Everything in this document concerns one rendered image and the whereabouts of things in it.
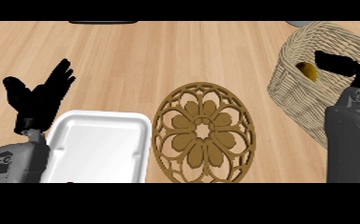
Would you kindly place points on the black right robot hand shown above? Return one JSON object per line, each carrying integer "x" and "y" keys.
{"x": 335, "y": 63}

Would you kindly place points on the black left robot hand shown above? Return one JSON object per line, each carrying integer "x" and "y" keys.
{"x": 40, "y": 97}

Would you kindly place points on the yellow lemon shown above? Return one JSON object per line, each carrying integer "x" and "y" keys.
{"x": 309, "y": 70}

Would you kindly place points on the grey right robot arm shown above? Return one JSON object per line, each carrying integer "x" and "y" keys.
{"x": 344, "y": 138}

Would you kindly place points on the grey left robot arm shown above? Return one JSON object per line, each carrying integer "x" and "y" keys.
{"x": 21, "y": 161}

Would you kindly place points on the beige wicker basket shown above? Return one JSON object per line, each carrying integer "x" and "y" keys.
{"x": 304, "y": 88}

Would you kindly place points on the brown ornate round placemat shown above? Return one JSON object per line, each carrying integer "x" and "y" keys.
{"x": 204, "y": 132}

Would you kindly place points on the grey rounded object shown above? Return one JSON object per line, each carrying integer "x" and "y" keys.
{"x": 300, "y": 23}

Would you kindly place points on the white rectangular tray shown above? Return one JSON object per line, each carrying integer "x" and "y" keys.
{"x": 101, "y": 148}

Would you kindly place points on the dark flat appliance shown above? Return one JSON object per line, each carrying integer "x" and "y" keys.
{"x": 103, "y": 22}

